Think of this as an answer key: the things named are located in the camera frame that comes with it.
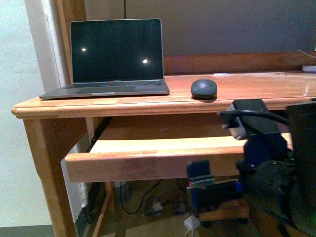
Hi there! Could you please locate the black camera cable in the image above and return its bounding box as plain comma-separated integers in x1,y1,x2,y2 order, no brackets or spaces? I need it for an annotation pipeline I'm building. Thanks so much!
217,110,289,125

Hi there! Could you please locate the white desk lamp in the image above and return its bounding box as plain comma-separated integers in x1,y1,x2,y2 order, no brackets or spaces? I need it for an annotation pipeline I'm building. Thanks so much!
300,46,316,74

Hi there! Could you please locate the black floor cable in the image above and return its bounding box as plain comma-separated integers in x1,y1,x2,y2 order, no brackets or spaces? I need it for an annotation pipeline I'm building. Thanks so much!
119,179,163,215

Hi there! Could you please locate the grey open laptop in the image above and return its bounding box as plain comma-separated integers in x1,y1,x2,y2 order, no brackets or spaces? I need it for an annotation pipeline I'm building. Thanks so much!
40,19,170,100

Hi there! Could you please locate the dark grey Logitech mouse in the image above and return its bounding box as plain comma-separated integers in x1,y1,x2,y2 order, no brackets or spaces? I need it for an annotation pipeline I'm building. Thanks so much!
191,79,217,100

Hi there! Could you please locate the wooden desk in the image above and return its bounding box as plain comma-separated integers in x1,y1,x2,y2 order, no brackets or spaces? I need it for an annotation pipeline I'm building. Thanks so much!
12,51,316,237

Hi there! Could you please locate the white round desk pad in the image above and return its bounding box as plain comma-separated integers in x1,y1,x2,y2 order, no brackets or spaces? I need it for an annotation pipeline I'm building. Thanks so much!
213,73,230,77

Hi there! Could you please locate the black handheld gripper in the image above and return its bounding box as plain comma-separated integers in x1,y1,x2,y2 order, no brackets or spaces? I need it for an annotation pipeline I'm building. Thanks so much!
186,101,316,237

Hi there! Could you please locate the white power adapter on floor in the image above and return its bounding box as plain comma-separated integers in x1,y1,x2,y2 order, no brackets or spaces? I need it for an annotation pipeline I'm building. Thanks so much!
184,216,200,231

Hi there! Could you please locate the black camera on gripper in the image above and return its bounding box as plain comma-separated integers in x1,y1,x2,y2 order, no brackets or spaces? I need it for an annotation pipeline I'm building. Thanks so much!
227,99,280,140

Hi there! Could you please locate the wooden keyboard tray drawer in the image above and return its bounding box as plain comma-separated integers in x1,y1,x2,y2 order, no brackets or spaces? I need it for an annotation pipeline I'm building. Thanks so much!
66,113,245,182

